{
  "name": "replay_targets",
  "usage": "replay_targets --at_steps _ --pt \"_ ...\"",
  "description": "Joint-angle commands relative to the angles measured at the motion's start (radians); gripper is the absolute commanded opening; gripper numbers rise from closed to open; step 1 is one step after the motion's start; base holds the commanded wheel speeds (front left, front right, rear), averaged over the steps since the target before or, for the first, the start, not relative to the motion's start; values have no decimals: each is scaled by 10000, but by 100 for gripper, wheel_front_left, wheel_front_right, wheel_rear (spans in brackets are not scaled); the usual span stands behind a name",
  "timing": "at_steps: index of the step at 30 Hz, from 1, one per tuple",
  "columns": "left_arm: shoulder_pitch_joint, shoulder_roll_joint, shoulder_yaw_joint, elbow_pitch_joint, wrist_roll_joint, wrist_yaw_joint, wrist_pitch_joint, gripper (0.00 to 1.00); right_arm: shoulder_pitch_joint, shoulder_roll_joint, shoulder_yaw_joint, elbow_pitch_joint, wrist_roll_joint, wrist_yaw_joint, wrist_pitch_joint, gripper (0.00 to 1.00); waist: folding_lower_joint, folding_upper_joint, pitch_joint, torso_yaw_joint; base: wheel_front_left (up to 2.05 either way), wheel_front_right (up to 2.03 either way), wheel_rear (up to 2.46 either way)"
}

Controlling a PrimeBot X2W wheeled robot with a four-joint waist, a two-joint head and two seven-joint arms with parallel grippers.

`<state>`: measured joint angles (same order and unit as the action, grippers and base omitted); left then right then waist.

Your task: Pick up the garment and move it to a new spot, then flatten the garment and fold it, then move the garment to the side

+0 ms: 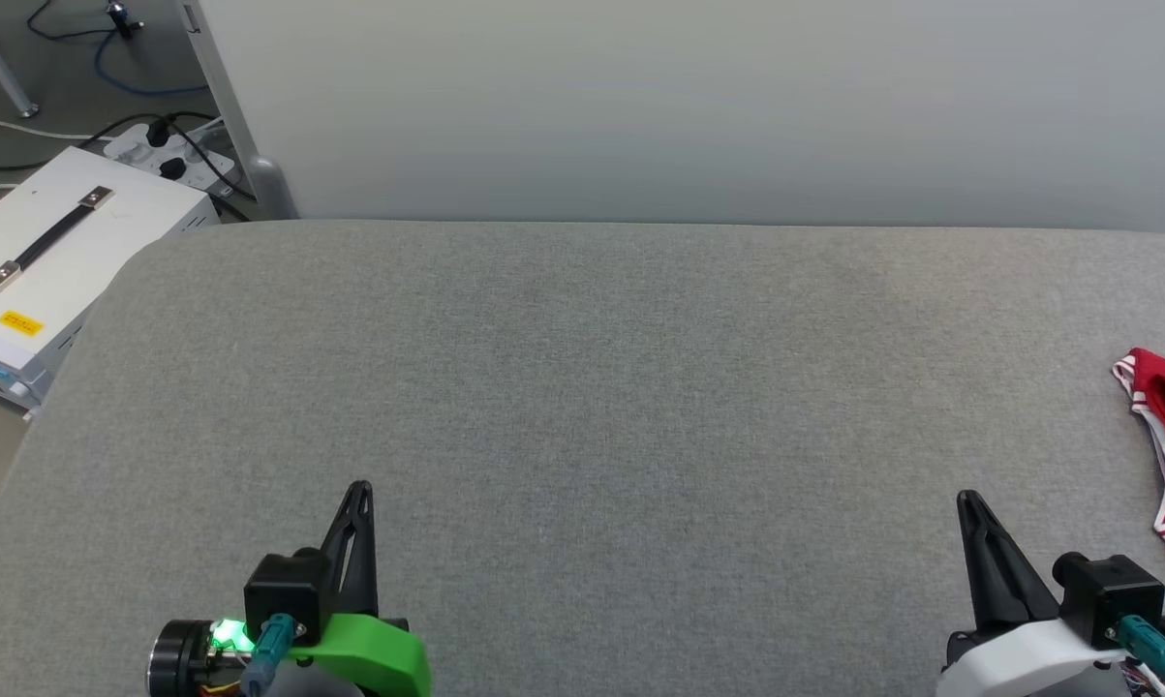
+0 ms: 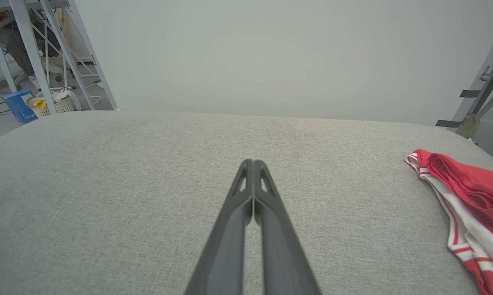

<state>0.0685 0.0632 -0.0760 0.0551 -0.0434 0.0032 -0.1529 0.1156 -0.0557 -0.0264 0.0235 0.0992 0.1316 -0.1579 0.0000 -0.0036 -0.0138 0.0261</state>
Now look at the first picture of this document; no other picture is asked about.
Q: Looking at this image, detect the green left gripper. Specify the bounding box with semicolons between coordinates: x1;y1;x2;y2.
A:
149;481;433;697

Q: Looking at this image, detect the white equipment box black handle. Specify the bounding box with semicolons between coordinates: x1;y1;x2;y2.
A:
0;147;220;417

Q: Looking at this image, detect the teal plug left camera cable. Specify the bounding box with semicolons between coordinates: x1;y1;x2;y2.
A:
243;613;297;697

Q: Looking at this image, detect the white power strip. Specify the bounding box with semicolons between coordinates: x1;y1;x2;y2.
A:
103;121;237;195

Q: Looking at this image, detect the grey metal post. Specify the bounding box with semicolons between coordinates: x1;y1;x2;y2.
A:
183;0;299;221

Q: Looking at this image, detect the blue cable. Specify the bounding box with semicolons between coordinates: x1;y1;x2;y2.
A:
95;34;210;98

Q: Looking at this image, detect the black cable with connector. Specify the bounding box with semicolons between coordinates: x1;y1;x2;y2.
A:
28;0;147;42

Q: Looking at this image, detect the grey metal table leg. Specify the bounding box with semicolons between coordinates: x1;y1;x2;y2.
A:
0;10;39;119

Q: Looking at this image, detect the white floor cable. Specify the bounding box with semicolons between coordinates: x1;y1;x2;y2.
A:
0;106;99;143

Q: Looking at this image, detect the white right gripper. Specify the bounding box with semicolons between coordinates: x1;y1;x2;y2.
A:
935;490;1165;697

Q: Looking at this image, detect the teal plug camera cable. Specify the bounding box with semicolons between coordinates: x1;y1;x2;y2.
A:
1110;615;1165;697
243;613;297;697

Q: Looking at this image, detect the teal plug right camera cable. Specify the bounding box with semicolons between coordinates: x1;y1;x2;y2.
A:
1110;615;1165;697

